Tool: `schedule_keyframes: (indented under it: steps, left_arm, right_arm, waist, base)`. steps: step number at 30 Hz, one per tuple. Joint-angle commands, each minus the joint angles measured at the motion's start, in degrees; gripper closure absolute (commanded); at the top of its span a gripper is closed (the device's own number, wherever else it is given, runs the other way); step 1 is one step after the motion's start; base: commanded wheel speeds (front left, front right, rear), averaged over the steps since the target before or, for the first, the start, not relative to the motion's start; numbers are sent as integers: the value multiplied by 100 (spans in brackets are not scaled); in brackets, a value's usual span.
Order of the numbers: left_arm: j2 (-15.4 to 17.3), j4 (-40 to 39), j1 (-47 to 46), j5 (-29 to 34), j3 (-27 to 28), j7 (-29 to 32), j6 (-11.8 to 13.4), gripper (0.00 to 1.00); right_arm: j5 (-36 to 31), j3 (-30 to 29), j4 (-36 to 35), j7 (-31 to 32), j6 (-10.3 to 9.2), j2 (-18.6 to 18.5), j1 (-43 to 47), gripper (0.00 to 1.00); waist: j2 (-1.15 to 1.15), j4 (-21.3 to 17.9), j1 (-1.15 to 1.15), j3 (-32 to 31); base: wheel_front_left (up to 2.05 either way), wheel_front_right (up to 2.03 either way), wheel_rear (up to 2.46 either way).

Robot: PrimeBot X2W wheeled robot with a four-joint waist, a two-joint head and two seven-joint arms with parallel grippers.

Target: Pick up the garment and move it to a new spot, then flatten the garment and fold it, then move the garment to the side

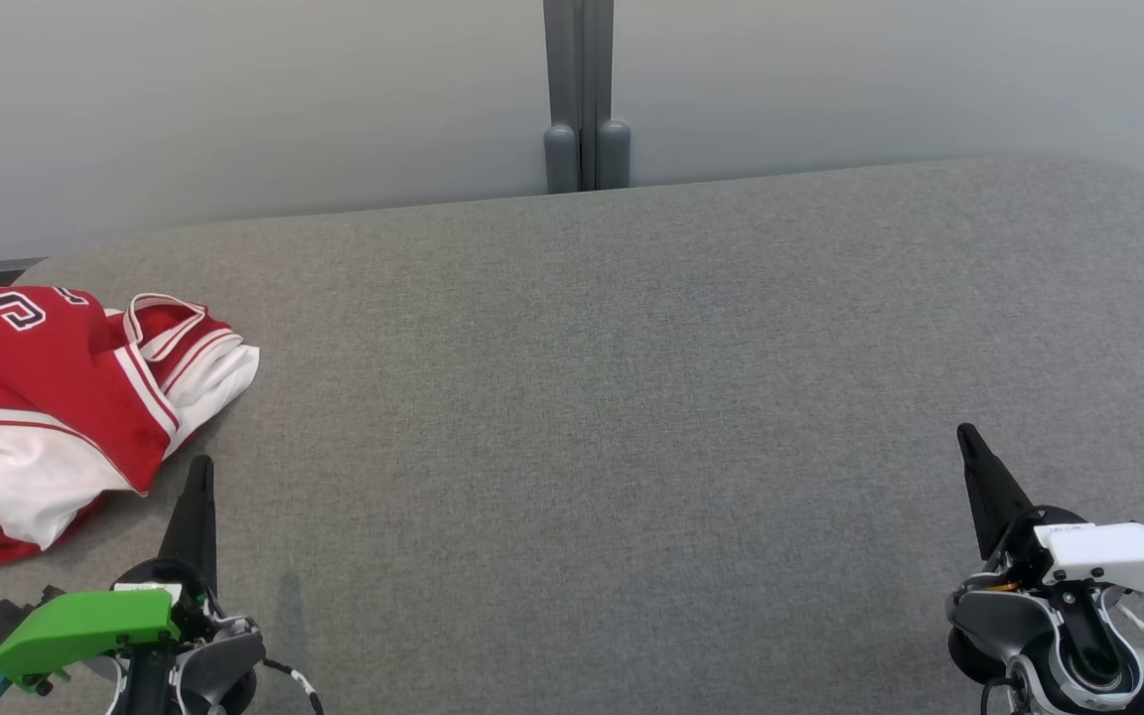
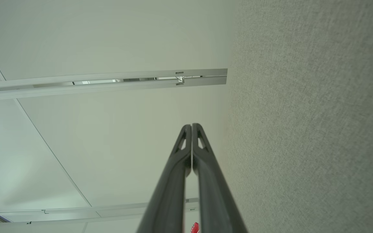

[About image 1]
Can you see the grey partition post with foot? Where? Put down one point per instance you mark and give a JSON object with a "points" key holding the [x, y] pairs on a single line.
{"points": [[562, 99], [604, 99]]}

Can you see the red Bulls basketball jersey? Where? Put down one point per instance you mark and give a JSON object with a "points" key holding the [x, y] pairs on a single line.
{"points": [[36, 367]]}

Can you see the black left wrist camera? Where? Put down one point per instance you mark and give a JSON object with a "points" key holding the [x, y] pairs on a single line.
{"points": [[1, 621]]}

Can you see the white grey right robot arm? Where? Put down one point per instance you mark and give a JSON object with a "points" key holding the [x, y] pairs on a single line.
{"points": [[989, 616]]}

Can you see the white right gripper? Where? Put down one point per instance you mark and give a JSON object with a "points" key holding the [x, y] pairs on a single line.
{"points": [[1118, 556]]}

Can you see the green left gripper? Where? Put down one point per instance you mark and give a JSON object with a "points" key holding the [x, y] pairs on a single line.
{"points": [[75, 631]]}

